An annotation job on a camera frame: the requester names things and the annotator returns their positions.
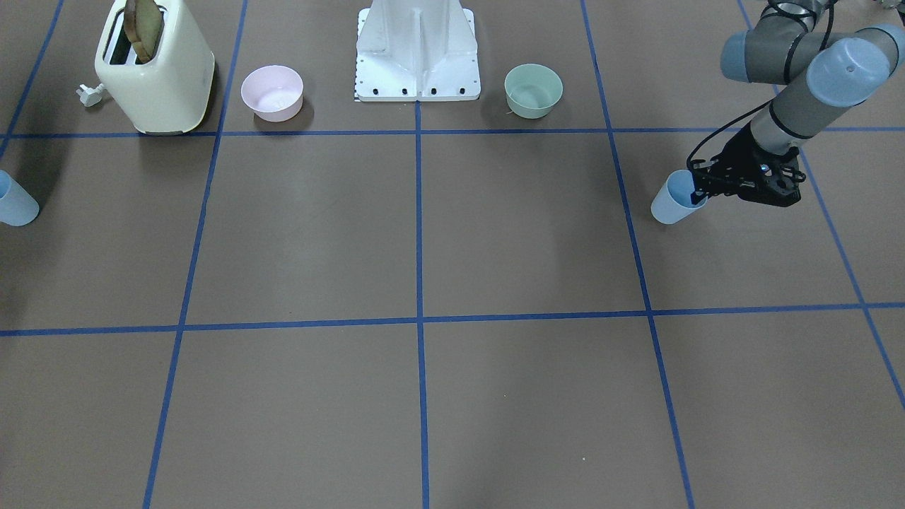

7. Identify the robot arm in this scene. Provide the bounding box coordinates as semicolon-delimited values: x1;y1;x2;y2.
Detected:
687;1;903;207

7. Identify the cream toaster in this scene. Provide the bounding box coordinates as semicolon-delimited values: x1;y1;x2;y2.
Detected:
94;1;216;136

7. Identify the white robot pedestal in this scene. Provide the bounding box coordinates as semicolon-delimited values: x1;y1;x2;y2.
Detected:
354;1;482;103

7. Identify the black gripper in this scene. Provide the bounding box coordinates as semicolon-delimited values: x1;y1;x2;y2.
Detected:
687;127;806;209

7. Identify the blue cup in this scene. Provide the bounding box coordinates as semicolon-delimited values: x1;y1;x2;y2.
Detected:
1;170;40;228
650;170;707;225

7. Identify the toast slice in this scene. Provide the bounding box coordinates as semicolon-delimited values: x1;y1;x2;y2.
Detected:
123;0;163;64

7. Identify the green bowl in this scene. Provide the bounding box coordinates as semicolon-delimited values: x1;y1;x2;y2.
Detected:
503;63;564;119

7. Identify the pink bowl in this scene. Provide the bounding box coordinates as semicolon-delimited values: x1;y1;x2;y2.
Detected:
240;65;304;122

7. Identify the white toaster plug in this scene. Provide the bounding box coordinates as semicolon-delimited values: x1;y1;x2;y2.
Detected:
76;83;106;107

